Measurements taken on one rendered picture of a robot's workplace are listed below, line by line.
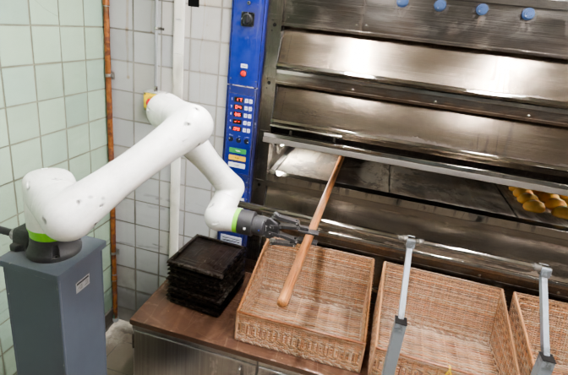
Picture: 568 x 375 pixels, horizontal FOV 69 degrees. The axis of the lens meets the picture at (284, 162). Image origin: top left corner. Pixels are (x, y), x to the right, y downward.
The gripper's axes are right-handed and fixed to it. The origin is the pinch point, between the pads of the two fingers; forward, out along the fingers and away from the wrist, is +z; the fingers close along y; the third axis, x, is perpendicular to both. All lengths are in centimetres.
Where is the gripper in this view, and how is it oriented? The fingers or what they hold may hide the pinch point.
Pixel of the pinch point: (308, 236)
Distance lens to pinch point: 150.4
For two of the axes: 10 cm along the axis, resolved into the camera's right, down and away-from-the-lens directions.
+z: 9.6, 1.8, -2.0
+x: -2.5, 2.9, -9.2
